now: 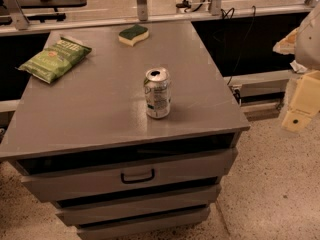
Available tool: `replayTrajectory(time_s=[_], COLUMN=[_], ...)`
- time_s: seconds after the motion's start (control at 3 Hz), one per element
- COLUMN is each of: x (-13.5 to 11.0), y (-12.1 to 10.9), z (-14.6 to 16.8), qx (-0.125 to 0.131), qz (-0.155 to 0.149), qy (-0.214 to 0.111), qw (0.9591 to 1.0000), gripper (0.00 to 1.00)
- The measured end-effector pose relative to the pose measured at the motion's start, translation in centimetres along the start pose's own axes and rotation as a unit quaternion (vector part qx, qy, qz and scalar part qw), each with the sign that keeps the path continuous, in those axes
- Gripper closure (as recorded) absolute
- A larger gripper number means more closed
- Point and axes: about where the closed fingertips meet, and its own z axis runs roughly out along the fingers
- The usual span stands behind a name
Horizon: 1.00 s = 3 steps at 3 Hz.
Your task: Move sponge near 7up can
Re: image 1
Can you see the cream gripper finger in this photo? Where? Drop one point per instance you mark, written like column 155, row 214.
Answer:
column 286, row 45
column 305, row 103

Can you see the green and yellow sponge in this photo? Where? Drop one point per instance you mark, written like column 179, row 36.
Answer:
column 133, row 35

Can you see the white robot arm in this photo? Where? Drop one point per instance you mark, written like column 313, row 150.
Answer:
column 304, row 43

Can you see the silver 7up soda can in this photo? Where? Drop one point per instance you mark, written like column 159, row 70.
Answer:
column 157, row 89

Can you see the grey drawer cabinet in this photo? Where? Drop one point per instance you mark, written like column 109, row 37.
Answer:
column 72, row 139

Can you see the green chip bag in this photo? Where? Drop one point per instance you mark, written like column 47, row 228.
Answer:
column 56, row 60

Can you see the white packet on rail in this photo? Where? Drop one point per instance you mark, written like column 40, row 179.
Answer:
column 298, row 68

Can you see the black drawer handle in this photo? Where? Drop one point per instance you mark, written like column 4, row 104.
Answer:
column 137, row 178

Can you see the metal frame rail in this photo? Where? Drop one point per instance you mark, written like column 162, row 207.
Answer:
column 16, row 20

